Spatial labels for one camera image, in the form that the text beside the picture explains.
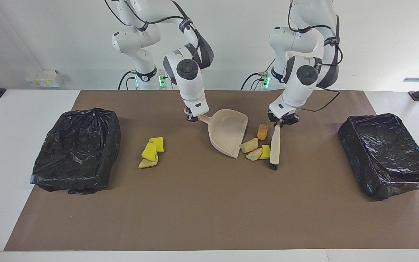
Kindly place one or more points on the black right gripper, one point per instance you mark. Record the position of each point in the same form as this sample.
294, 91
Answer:
192, 116

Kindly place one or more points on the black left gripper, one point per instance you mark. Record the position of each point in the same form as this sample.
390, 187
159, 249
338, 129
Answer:
284, 117

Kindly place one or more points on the brown bread shaped foam piece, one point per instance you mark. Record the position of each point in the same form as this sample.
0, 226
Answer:
262, 132

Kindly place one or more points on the yellow sponge wedge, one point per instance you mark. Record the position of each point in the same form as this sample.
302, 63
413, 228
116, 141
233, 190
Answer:
266, 151

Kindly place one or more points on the pale beige foam chunk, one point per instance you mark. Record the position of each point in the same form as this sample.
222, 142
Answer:
248, 145

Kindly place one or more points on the beige plastic dustpan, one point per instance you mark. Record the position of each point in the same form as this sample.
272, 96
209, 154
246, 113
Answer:
229, 131

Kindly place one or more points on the yellowish beige foam chunk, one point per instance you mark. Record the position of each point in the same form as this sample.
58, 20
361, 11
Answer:
254, 154

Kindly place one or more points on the yellow sponge block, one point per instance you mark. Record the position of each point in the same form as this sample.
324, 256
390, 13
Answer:
148, 152
158, 145

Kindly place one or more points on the small beige crumbly foam piece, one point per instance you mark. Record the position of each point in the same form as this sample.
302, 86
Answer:
147, 164

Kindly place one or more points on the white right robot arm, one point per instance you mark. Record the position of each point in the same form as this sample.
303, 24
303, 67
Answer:
187, 83

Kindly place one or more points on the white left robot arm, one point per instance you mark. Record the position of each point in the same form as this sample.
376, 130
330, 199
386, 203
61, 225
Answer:
300, 83

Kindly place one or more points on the black bag lined bin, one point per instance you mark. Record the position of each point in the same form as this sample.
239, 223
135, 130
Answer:
75, 153
384, 153

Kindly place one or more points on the brown table mat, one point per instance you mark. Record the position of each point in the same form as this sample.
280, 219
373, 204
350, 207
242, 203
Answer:
180, 225

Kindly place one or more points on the white box with yellow label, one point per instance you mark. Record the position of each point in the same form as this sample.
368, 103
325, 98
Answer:
42, 78

